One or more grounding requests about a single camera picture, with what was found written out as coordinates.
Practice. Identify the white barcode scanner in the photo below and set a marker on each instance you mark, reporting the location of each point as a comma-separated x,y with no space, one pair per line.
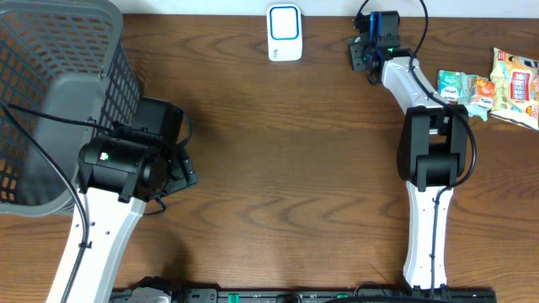
284,32

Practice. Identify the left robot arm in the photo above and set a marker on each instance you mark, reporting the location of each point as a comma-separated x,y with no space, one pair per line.
118,174

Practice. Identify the green tissue pack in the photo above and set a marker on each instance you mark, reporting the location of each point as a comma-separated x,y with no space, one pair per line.
449,84

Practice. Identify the teal small snack packet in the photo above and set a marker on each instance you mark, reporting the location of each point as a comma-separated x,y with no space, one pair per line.
466,97

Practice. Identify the large white snack bag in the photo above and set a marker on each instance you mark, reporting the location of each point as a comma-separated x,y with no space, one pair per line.
516,89

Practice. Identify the grey plastic mesh basket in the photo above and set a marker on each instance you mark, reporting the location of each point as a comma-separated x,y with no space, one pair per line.
65,79

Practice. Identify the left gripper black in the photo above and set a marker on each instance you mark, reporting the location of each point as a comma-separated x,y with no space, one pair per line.
183,171

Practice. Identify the orange tissue pack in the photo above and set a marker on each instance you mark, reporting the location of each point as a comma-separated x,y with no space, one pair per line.
482,92

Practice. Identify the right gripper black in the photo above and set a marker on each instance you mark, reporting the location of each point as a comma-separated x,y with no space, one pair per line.
353,49

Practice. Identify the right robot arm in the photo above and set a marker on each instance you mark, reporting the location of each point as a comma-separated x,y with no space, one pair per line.
432,152

